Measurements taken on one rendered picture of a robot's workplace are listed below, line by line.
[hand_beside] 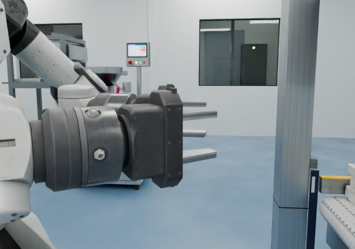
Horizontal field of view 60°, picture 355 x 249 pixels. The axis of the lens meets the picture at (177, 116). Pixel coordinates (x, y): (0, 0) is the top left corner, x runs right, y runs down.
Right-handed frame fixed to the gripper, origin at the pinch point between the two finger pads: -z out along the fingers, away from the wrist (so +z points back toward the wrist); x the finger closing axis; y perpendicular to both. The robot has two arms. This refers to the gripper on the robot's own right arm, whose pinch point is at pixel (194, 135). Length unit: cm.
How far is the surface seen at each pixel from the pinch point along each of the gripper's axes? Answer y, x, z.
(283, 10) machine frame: -13.9, -21.1, -29.2
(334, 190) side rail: -4.3, 15.4, -35.4
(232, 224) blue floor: -131, 98, -109
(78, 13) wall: -541, -115, -80
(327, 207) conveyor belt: -2.8, 17.6, -31.7
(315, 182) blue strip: -7.0, 14.2, -33.0
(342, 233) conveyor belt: 3.3, 18.9, -27.4
